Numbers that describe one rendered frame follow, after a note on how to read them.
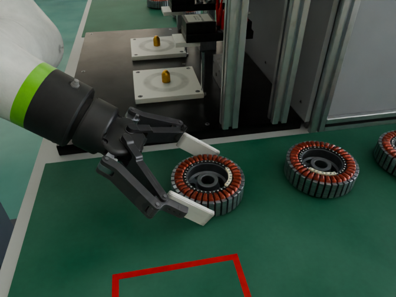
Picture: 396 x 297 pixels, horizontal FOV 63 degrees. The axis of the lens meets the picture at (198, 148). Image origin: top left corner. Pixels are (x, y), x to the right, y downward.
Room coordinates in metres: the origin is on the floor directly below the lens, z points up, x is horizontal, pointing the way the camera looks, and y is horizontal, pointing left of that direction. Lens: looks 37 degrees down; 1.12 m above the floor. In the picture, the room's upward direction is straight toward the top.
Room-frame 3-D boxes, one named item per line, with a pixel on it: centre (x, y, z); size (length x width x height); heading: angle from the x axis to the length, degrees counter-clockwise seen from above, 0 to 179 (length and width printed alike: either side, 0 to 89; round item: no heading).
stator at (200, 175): (0.36, -0.01, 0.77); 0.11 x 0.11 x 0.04
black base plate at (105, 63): (0.82, 0.08, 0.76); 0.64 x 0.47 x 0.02; 11
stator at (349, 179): (0.40, -0.20, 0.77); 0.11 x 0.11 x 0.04
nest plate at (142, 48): (0.93, 0.12, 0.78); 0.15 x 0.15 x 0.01; 11
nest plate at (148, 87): (0.70, 0.07, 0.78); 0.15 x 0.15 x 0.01; 11
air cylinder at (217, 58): (0.72, -0.07, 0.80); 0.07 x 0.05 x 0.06; 11
